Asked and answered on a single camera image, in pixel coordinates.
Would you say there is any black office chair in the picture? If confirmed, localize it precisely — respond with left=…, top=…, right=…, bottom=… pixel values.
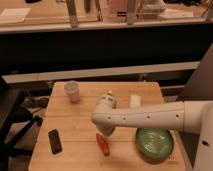
left=0, top=76, right=43, bottom=171

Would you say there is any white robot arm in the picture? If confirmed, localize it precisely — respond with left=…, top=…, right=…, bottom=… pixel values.
left=91, top=94, right=213, bottom=171

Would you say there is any black smartphone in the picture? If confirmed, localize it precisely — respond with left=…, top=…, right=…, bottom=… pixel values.
left=48, top=129, right=62, bottom=154

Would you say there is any white rectangular box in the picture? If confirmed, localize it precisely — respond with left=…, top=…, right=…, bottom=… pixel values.
left=130, top=95, right=141, bottom=108

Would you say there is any green bowl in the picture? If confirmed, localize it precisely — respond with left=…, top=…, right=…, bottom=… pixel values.
left=135, top=128, right=174, bottom=162

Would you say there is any white paper sheet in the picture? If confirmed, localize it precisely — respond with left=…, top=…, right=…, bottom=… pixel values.
left=0, top=8, right=30, bottom=24

